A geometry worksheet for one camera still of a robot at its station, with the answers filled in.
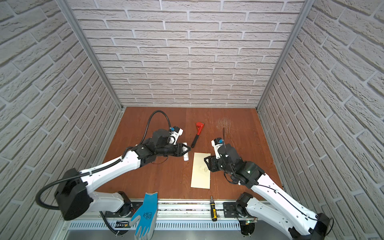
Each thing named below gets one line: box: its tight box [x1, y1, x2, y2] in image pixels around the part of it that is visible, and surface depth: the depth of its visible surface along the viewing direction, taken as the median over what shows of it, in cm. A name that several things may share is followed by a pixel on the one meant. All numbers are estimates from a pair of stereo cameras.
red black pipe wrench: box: [191, 122, 205, 148], surface depth 108 cm
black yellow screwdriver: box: [210, 195, 218, 222], surface depth 74 cm
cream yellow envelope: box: [190, 152, 211, 189], surface depth 88 cm
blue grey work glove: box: [129, 192, 158, 240], surface depth 71 cm
